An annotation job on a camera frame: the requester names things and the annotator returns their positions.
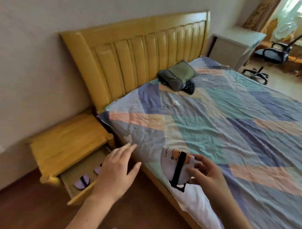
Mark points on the person's left hand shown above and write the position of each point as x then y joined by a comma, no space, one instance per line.
113,172

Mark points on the dark patterned cloth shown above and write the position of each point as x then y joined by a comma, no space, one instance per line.
189,87

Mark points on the person's right forearm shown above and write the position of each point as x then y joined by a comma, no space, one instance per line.
231,210

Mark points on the white sheer curtain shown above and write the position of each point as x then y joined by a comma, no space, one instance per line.
289,18

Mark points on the person's left thumb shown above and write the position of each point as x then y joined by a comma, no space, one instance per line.
135,168

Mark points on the green grey folded cloth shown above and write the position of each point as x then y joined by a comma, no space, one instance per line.
177,73

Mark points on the person's right hand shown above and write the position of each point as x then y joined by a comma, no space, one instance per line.
212,177

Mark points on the purple sleep mask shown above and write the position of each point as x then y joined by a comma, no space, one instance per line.
98,169
82,182

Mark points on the yellow padded headboard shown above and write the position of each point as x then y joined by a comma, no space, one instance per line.
132,61

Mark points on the yellow patterned curtain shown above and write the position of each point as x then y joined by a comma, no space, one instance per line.
259,14

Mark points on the white desk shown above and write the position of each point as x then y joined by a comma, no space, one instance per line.
236,44

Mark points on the small white paper scrap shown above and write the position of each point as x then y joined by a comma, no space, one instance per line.
175,102

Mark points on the person's right thumb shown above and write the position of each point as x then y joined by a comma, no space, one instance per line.
195,173

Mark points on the white cartoon sleep mask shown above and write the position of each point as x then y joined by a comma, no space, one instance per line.
172,165

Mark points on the wooden nightstand drawer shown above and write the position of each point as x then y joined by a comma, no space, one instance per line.
77,169

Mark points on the black office chair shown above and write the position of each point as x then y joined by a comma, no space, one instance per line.
274,53

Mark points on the pastel patchwork bed sheet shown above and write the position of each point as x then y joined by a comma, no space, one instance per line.
224,113

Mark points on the yellow wooden nightstand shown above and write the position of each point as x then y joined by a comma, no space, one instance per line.
68,144

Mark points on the person's left forearm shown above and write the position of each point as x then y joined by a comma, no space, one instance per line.
94,212

